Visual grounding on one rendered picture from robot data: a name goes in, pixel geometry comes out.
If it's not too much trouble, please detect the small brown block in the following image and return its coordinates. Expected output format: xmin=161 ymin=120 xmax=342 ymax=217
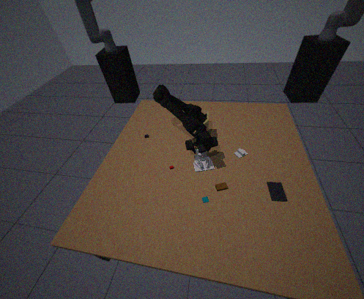
xmin=215 ymin=182 xmax=228 ymax=191

